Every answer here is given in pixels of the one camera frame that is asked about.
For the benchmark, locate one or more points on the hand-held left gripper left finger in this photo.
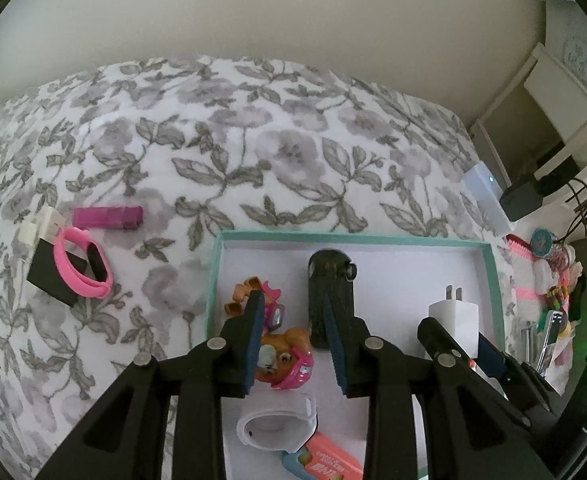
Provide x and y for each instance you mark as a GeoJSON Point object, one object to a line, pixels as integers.
{"type": "Point", "coordinates": [256, 350]}

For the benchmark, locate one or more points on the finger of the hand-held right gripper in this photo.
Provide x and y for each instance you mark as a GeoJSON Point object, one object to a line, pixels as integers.
{"type": "Point", "coordinates": [438, 337]}
{"type": "Point", "coordinates": [491, 360]}

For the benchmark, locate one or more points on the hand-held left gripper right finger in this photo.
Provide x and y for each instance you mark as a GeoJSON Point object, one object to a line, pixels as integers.
{"type": "Point", "coordinates": [336, 355]}

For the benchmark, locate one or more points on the white charger plug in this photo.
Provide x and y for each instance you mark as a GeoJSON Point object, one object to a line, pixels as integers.
{"type": "Point", "coordinates": [456, 317]}

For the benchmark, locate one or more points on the pink dog toy figure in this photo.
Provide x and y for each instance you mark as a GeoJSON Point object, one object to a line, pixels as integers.
{"type": "Point", "coordinates": [293, 355]}

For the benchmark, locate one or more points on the black toy skateboard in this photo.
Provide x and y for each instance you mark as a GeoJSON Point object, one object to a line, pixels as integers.
{"type": "Point", "coordinates": [326, 285]}

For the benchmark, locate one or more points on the teal cardboard box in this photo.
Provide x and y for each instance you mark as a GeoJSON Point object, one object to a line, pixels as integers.
{"type": "Point", "coordinates": [403, 270]}

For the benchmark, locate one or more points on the white wristband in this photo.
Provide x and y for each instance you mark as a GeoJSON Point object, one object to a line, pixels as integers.
{"type": "Point", "coordinates": [293, 427]}

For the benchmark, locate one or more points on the orange and blue packet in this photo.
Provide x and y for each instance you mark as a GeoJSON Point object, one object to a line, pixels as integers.
{"type": "Point", "coordinates": [323, 465]}

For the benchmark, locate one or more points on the silver phone stand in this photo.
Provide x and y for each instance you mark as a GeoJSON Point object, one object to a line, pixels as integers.
{"type": "Point", "coordinates": [529, 340]}

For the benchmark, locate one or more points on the smartphone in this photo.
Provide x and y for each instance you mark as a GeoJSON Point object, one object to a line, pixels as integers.
{"type": "Point", "coordinates": [551, 335]}

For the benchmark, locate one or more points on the white small case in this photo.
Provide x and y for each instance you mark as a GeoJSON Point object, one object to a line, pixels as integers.
{"type": "Point", "coordinates": [543, 272]}

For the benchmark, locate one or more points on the round blue tin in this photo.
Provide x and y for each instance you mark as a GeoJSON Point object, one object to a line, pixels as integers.
{"type": "Point", "coordinates": [542, 242]}

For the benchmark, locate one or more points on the white power device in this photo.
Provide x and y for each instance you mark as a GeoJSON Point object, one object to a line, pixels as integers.
{"type": "Point", "coordinates": [486, 195]}

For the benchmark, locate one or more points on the black charger adapter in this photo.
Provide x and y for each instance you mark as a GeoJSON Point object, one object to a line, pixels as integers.
{"type": "Point", "coordinates": [521, 202]}

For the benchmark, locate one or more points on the purple lighter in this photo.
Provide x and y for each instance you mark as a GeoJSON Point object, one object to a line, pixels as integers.
{"type": "Point", "coordinates": [108, 217]}

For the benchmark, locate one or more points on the pink fitness band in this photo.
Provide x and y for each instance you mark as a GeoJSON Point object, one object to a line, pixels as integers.
{"type": "Point", "coordinates": [68, 265]}

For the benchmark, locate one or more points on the floral grey white blanket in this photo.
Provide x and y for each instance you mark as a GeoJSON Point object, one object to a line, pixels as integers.
{"type": "Point", "coordinates": [223, 135]}

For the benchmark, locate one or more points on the small black box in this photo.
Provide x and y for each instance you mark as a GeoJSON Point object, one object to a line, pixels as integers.
{"type": "Point", "coordinates": [45, 272]}

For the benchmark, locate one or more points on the white usb connector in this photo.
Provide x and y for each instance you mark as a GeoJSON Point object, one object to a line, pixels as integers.
{"type": "Point", "coordinates": [50, 217]}

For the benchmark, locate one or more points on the white wooden shelf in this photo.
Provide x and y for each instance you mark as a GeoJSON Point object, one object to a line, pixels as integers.
{"type": "Point", "coordinates": [558, 95]}

